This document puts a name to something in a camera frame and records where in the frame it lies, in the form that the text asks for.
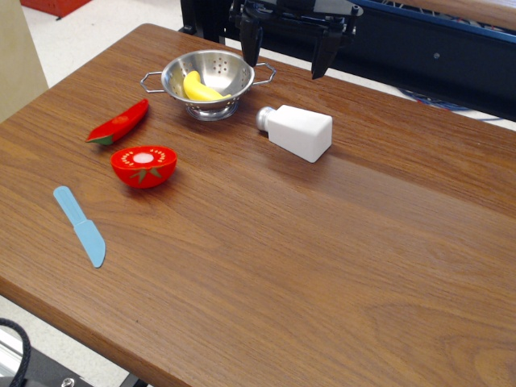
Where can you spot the beige cabinet side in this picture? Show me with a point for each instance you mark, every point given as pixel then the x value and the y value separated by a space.
pixel 22 76

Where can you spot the red plastic crate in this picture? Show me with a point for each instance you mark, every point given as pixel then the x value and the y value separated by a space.
pixel 59 8

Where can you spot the aluminium frame with screw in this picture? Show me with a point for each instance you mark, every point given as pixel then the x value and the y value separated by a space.
pixel 41 371

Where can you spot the yellow toy banana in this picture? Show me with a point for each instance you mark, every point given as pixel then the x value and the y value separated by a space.
pixel 195 90

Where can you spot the red toy chili pepper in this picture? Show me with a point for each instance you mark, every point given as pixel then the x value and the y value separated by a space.
pixel 116 128

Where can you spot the red toy tomato half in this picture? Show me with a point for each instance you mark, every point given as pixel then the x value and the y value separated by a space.
pixel 144 167

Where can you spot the light blue toy knife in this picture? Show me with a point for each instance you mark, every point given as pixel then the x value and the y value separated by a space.
pixel 84 228

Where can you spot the black metal frame rail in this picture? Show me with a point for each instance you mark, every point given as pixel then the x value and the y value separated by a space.
pixel 416 46

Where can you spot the white salt shaker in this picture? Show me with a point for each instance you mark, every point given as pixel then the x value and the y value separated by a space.
pixel 304 133

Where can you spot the small steel colander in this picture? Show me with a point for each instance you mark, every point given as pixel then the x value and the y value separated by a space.
pixel 223 71

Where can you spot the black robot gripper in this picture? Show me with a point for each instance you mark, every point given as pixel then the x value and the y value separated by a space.
pixel 334 17

